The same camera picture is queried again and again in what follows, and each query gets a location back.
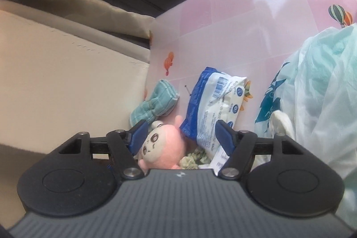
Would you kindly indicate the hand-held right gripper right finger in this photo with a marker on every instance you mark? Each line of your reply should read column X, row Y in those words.
column 224, row 140

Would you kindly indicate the floral scrunchie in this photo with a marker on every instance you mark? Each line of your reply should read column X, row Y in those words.
column 192, row 160

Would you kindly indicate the pink plush toy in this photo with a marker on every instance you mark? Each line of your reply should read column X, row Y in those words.
column 167, row 143

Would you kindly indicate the large white plastic bag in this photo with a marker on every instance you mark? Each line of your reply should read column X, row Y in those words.
column 320, row 87

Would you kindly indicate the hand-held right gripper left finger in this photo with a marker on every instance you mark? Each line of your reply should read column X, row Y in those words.
column 138, row 137

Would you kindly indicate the beige cushion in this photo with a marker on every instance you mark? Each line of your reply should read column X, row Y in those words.
column 83, row 6

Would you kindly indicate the blue wet wipes pack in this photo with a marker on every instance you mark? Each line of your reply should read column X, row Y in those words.
column 214, row 104

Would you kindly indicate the teal checked towel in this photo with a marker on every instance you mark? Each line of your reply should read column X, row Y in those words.
column 159, row 100

